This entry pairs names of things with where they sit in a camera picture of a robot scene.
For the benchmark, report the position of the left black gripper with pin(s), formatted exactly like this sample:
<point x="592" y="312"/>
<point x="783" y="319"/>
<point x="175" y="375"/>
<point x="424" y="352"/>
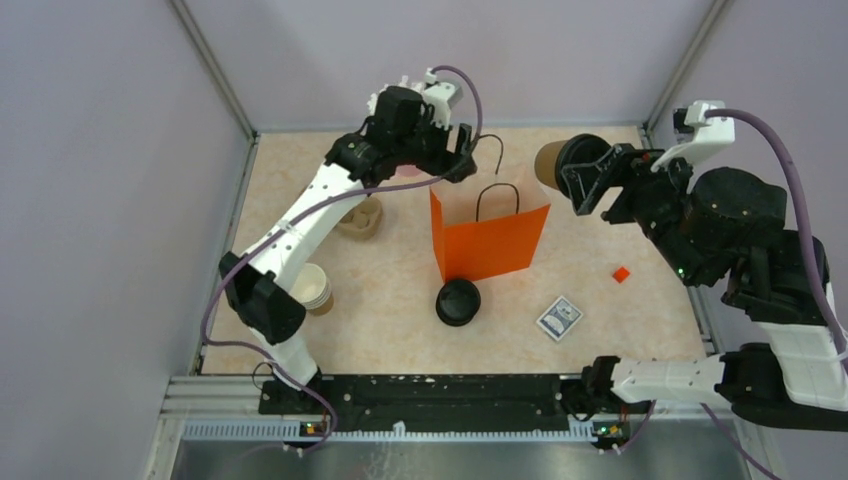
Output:
<point x="455" y="167"/>

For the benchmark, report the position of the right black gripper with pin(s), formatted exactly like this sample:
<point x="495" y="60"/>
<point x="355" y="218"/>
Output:
<point x="586" y="183"/>

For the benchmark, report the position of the single black cup lid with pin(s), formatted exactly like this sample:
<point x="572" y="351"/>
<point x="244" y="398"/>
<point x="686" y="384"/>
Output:
<point x="579" y="150"/>

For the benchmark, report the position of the single brown paper cup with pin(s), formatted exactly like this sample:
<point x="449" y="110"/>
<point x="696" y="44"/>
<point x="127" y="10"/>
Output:
<point x="545" y="164"/>

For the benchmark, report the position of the orange paper bag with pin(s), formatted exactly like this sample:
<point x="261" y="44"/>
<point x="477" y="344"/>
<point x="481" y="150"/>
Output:
<point x="489" y="224"/>

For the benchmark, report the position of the stack of black cup lids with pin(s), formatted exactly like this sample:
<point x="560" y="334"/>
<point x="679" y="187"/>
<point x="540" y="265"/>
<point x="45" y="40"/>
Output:
<point x="457" y="302"/>

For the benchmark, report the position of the stack of brown paper cups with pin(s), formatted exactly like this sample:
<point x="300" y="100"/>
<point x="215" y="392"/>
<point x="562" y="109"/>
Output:
<point x="313" y="290"/>

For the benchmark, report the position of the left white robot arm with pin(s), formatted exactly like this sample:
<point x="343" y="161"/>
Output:
<point x="406" y="125"/>

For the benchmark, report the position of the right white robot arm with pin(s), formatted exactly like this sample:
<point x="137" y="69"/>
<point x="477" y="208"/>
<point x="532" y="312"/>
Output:
<point x="725" y="224"/>

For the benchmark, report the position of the pink straw holder cup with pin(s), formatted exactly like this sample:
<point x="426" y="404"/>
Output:
<point x="408" y="171"/>

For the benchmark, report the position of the small red cube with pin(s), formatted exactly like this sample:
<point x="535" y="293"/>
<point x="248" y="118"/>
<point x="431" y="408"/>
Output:
<point x="621" y="274"/>

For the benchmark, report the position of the brown pulp cup carrier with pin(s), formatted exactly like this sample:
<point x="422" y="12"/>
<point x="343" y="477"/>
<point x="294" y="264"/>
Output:
<point x="362" y="221"/>

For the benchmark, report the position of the blue playing card box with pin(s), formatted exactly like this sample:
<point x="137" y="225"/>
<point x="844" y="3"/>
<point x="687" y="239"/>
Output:
<point x="559" y="318"/>

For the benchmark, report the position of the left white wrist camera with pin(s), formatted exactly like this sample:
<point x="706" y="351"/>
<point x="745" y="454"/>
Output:
<point x="441" y="95"/>

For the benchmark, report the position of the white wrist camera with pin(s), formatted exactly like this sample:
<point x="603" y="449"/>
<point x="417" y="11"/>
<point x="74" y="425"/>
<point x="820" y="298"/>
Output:
<point x="441" y="95"/>
<point x="711" y="133"/>

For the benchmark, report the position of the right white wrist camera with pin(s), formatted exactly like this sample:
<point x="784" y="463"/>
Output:
<point x="711" y="133"/>

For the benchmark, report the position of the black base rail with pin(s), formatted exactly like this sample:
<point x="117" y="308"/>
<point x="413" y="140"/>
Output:
<point x="446" y="403"/>

